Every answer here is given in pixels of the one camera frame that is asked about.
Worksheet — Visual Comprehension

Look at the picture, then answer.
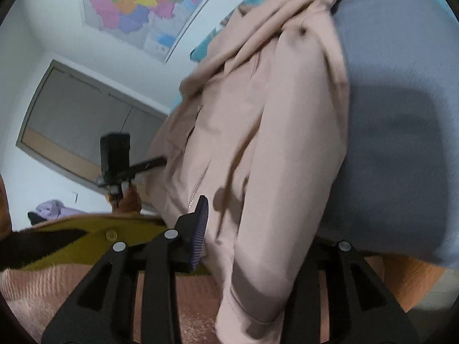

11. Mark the person's left hand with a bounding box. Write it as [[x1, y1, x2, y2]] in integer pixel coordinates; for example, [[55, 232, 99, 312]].
[[106, 185, 142, 214]]

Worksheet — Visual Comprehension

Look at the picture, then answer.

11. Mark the brown wooden door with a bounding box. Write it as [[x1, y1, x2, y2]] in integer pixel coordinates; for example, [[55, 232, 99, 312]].
[[16, 60, 166, 193]]

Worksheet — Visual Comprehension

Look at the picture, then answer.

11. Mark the pink jacket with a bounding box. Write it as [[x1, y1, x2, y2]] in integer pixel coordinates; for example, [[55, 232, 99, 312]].
[[145, 0, 349, 343]]

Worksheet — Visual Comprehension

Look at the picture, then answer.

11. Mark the colourful wall map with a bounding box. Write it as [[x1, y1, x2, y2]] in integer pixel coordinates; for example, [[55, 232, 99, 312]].
[[81, 0, 207, 63]]

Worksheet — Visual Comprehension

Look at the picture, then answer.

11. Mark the lilac cloth pile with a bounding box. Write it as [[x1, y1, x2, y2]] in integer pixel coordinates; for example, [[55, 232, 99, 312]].
[[35, 200, 85, 220]]

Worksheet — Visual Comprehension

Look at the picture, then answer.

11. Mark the teal grey bed sheet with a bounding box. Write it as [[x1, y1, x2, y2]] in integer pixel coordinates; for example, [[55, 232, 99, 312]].
[[190, 0, 459, 269]]

